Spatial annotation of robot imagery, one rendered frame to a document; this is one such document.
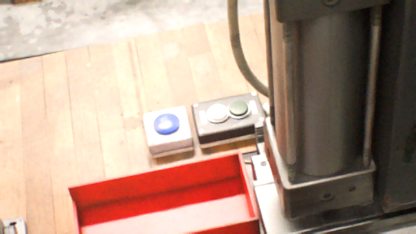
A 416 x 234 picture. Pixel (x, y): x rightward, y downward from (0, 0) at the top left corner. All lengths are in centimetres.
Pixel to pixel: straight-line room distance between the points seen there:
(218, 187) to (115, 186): 15
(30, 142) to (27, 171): 6
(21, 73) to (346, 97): 85
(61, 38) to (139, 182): 169
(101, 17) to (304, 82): 225
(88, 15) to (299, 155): 221
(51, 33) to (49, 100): 150
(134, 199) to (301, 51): 63
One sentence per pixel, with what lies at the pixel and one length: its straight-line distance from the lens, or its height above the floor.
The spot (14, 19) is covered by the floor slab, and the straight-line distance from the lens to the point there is 299.
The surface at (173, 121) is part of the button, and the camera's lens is 127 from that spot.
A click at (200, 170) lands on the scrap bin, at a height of 94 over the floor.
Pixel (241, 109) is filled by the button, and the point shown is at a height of 94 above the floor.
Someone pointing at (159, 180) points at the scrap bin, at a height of 94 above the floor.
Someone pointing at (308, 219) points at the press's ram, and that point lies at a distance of 86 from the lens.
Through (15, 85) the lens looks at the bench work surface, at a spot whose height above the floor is 90.
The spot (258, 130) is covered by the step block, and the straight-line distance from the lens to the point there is 119.
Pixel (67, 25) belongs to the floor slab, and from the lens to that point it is 290.
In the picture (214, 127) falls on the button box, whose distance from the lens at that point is 127.
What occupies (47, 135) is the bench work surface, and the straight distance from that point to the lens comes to 135.
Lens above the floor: 189
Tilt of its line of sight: 49 degrees down
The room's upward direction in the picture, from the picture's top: 8 degrees counter-clockwise
